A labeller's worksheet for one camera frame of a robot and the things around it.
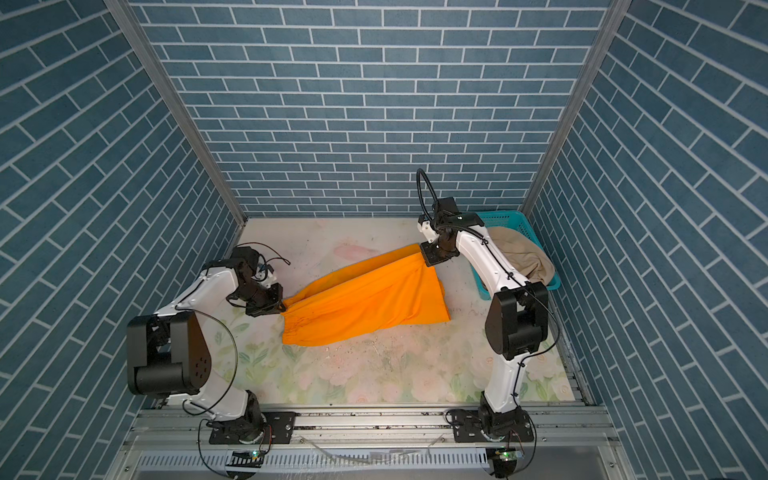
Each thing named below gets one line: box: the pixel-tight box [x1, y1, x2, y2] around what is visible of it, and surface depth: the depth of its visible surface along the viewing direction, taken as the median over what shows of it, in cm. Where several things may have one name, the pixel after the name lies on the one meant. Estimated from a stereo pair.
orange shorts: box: [281, 244, 451, 346], surface depth 91 cm
